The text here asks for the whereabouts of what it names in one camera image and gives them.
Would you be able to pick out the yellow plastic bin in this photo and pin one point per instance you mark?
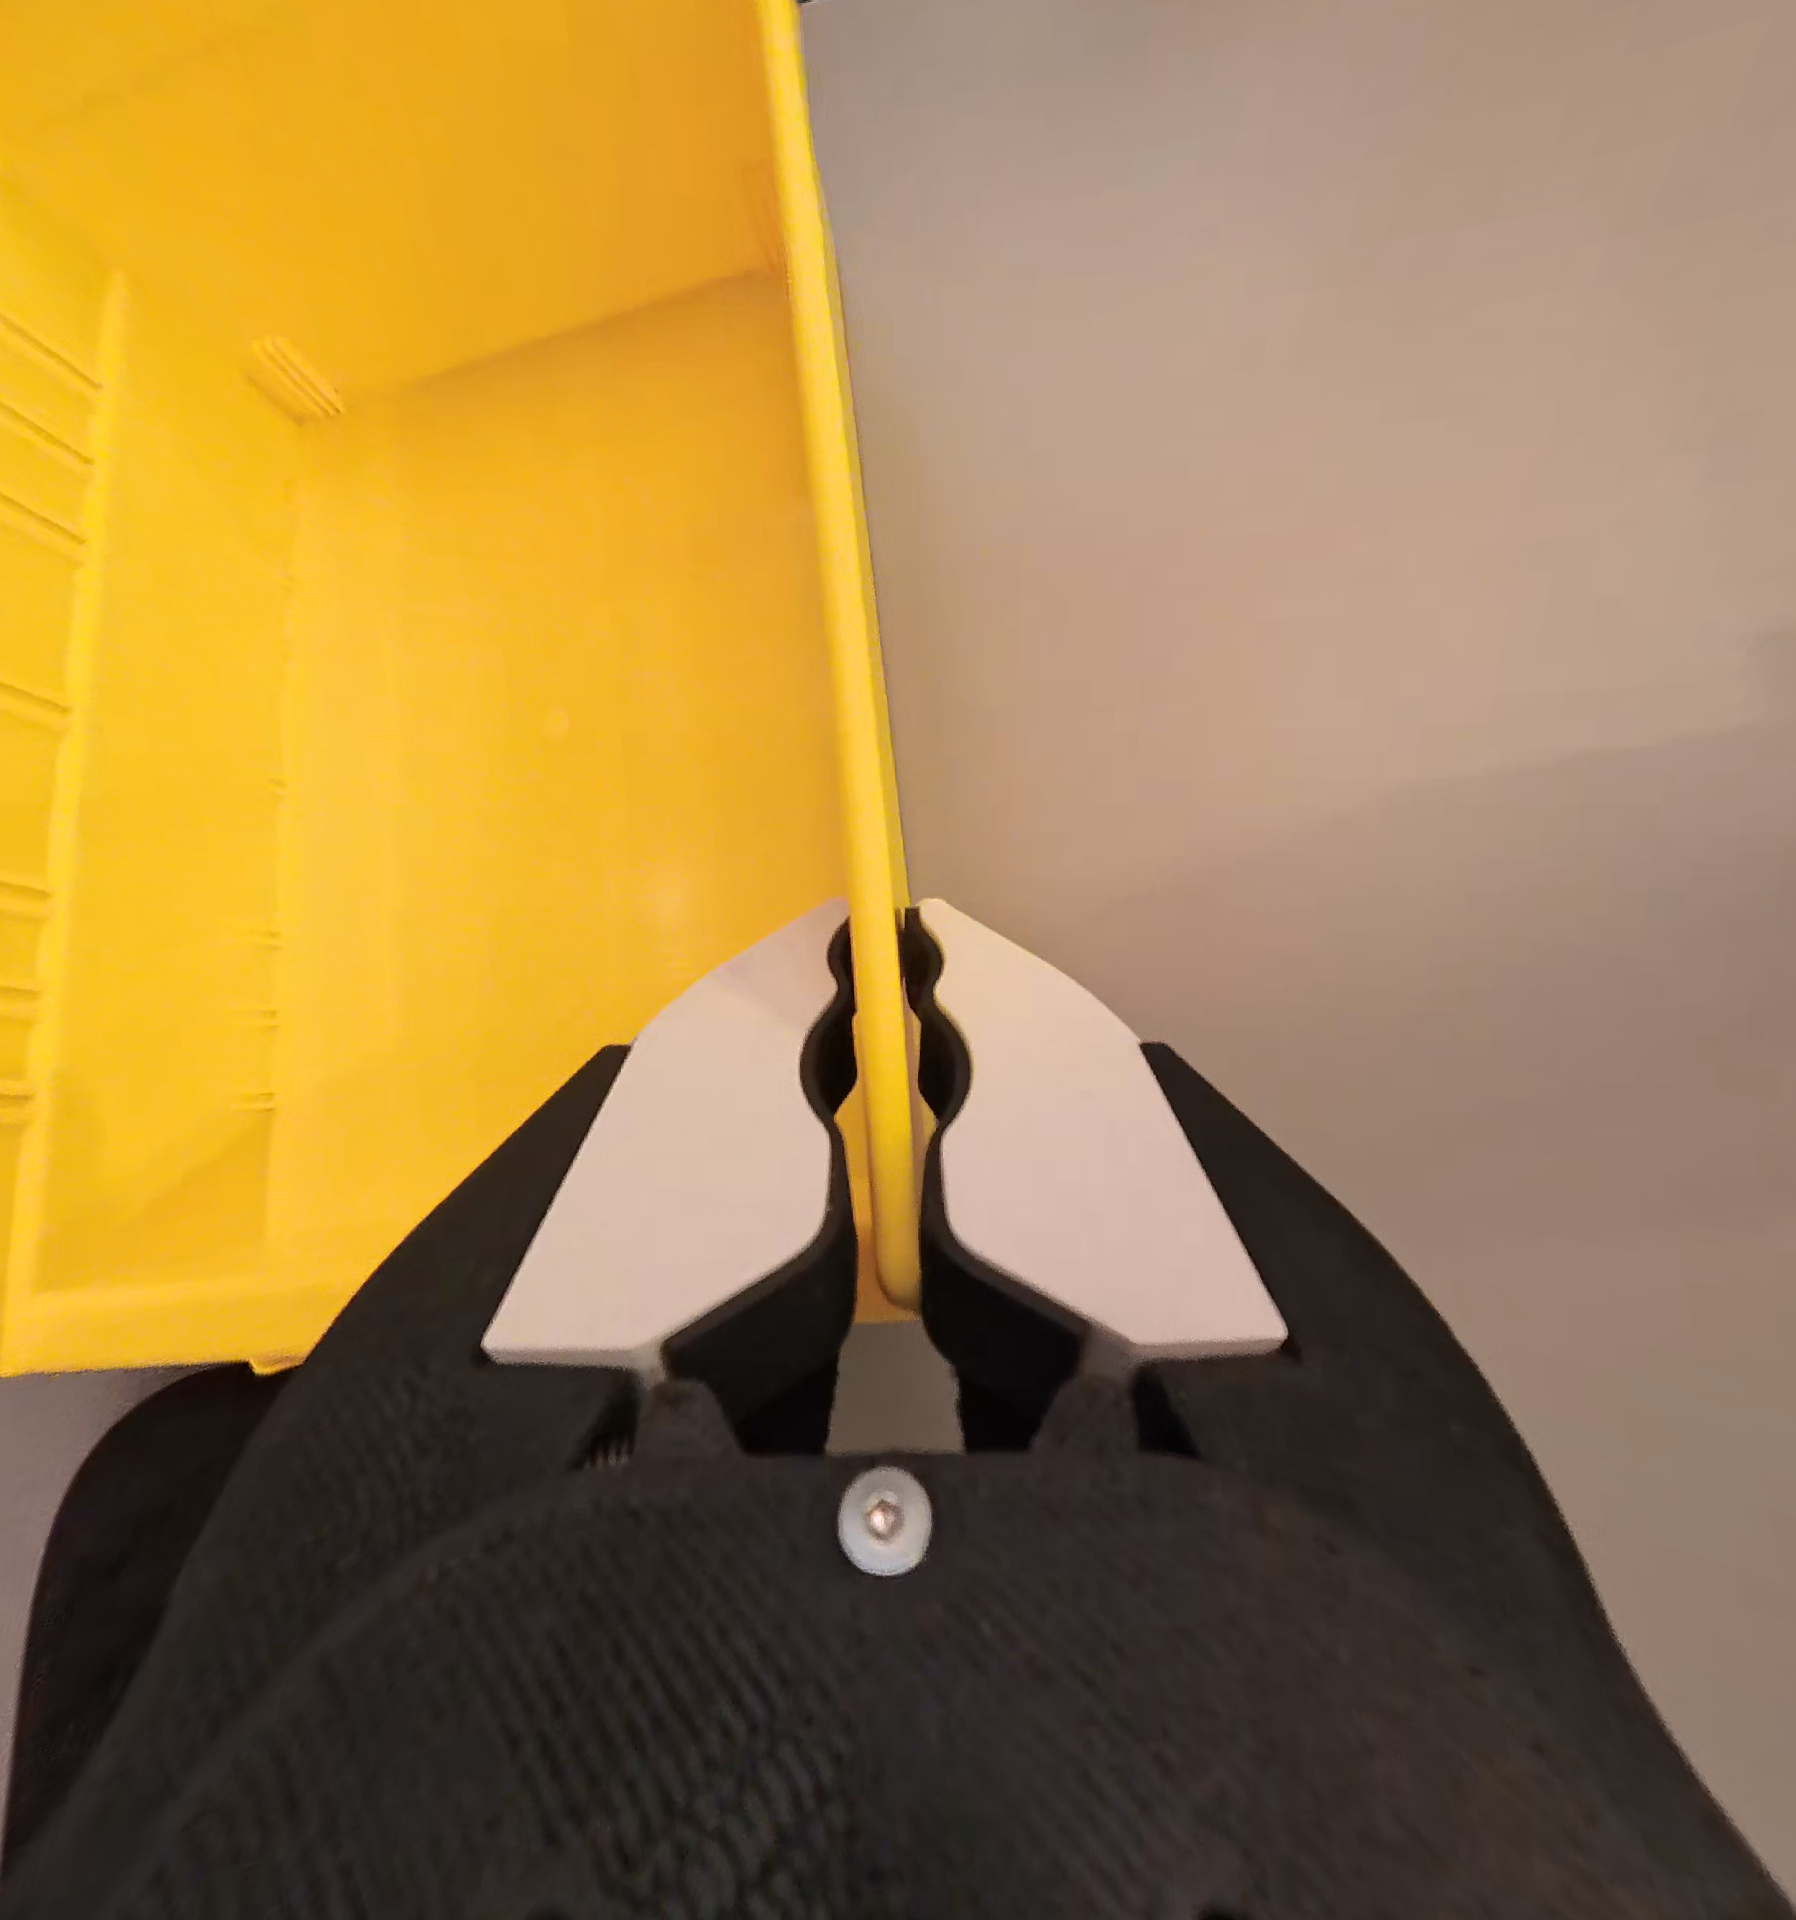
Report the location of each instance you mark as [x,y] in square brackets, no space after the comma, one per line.
[539,751]

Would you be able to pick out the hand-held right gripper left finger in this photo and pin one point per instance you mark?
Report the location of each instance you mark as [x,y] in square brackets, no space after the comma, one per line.
[675,1201]

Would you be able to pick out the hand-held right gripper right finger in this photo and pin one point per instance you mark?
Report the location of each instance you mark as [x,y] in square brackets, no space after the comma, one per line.
[1108,1201]

